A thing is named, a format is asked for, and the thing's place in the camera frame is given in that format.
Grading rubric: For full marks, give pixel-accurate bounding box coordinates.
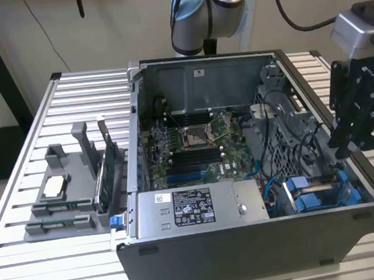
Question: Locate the grey metal disk bay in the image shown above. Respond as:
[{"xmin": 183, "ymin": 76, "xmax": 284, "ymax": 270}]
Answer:
[{"xmin": 236, "ymin": 57, "xmax": 345, "ymax": 191}]

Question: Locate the black RAM slot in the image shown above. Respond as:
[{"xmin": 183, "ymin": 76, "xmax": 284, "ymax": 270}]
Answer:
[
  {"xmin": 171, "ymin": 149, "xmax": 224, "ymax": 160},
  {"xmin": 166, "ymin": 118, "xmax": 214, "ymax": 127},
  {"xmin": 166, "ymin": 115, "xmax": 214, "ymax": 123},
  {"xmin": 165, "ymin": 109, "xmax": 213, "ymax": 117},
  {"xmin": 171, "ymin": 153, "xmax": 225, "ymax": 164},
  {"xmin": 171, "ymin": 146, "xmax": 224, "ymax": 156},
  {"xmin": 165, "ymin": 112, "xmax": 213, "ymax": 121},
  {"xmin": 170, "ymin": 157, "xmax": 225, "ymax": 168}
]

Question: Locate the black expansion slot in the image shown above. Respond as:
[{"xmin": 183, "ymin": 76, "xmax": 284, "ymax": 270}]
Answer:
[{"xmin": 168, "ymin": 163, "xmax": 210, "ymax": 175}]

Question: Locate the blue expansion slot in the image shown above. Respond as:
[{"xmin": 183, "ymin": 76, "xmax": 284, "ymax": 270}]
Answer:
[{"xmin": 166, "ymin": 171, "xmax": 210, "ymax": 183}]

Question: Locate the green motherboard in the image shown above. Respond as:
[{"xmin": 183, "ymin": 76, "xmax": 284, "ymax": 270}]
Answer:
[{"xmin": 137, "ymin": 106, "xmax": 263, "ymax": 192}]

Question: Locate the metal socket cover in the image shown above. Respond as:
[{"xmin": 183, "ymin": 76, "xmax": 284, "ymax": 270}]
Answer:
[{"xmin": 210, "ymin": 114, "xmax": 237, "ymax": 142}]

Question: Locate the grey power supply unit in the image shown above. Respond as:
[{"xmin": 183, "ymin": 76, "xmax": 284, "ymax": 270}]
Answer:
[{"xmin": 134, "ymin": 178, "xmax": 271, "ymax": 240}]

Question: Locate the CPU socket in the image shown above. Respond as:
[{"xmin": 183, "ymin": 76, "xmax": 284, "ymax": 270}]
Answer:
[{"xmin": 179, "ymin": 123, "xmax": 213, "ymax": 149}]

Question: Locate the thin metal locking lever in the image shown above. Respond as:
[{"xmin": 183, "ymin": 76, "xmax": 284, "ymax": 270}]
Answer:
[{"xmin": 163, "ymin": 108, "xmax": 185, "ymax": 131}]

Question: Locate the open black PC case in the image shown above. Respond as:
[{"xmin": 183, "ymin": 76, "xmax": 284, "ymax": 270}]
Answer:
[{"xmin": 93, "ymin": 39, "xmax": 374, "ymax": 280}]

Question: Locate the green graphics card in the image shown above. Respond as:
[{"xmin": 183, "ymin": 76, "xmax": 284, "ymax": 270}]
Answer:
[{"xmin": 86, "ymin": 114, "xmax": 128, "ymax": 215}]

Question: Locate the blue plastic latch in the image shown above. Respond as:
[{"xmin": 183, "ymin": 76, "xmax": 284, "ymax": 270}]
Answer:
[{"xmin": 108, "ymin": 213, "xmax": 126, "ymax": 232}]

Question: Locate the grey parts rack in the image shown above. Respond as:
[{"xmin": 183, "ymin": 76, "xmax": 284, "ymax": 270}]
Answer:
[{"xmin": 14, "ymin": 117, "xmax": 138, "ymax": 244}]

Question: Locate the silver CPU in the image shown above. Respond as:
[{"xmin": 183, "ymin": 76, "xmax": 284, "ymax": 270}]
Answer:
[{"xmin": 42, "ymin": 174, "xmax": 70, "ymax": 198}]

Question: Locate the black floor stand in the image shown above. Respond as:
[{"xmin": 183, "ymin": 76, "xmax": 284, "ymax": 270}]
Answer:
[{"xmin": 0, "ymin": 0, "xmax": 40, "ymax": 181}]

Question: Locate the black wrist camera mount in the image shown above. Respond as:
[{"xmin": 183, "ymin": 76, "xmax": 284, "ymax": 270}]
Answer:
[{"xmin": 326, "ymin": 59, "xmax": 352, "ymax": 112}]

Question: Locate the black round wire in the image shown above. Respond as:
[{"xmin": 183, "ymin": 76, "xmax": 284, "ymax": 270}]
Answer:
[{"xmin": 253, "ymin": 87, "xmax": 300, "ymax": 174}]

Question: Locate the blue wire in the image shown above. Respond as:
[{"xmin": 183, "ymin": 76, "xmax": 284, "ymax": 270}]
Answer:
[{"xmin": 247, "ymin": 167, "xmax": 283, "ymax": 207}]

